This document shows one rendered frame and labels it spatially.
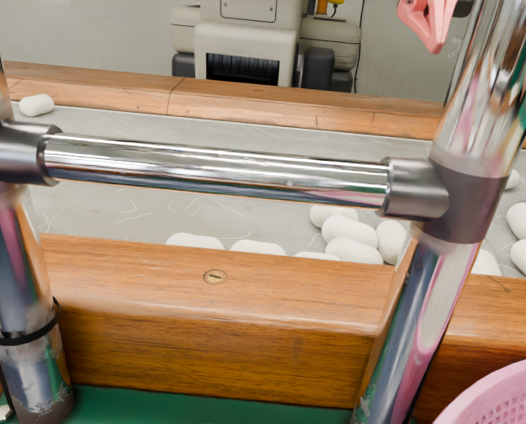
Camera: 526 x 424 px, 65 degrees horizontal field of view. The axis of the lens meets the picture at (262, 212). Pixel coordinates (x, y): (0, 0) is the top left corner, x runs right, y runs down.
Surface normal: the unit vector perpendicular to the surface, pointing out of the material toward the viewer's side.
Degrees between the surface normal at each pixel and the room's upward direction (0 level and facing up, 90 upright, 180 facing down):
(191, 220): 0
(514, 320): 0
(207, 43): 98
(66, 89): 45
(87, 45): 90
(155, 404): 0
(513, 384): 75
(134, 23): 90
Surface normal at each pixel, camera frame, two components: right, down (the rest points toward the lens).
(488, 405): 0.49, 0.22
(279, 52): -0.15, 0.58
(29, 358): 0.41, 0.47
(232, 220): 0.08, -0.87
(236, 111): 0.03, -0.27
